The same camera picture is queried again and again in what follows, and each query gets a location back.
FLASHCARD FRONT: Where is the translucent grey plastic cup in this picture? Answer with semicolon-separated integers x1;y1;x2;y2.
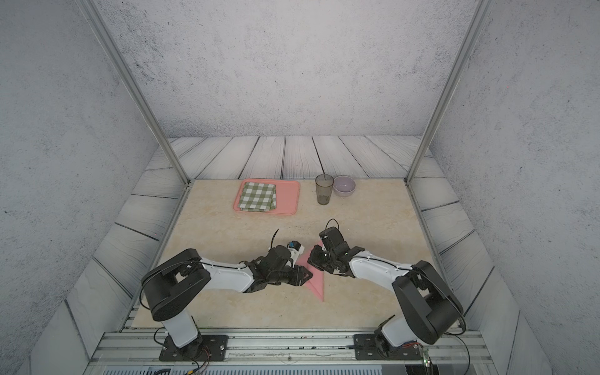
315;173;334;206

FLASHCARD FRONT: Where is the green checkered cloth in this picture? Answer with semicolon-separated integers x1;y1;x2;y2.
237;181;277;213

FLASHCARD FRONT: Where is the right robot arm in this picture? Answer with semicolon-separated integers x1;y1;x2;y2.
308;227;464;358

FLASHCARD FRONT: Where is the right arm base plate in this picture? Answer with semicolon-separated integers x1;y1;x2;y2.
353;334;423;361

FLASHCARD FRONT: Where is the small lavender bowl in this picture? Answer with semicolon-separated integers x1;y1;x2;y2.
333;176;356;197

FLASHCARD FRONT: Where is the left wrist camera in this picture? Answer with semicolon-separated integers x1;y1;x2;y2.
287;241;305;267

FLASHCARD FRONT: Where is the pink square paper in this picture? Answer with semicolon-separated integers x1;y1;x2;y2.
297;250;324;302

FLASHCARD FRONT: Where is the pink plastic tray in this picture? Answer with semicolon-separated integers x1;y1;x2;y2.
233;178;300;216

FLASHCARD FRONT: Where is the aluminium front rail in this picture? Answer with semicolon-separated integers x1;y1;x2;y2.
85;329;498;374

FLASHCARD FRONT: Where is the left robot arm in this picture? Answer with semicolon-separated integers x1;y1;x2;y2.
140;241;313;349

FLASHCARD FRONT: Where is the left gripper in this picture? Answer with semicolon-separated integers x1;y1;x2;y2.
268;265;316;287

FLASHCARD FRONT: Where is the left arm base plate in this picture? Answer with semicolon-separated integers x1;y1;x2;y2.
159;334;229;363

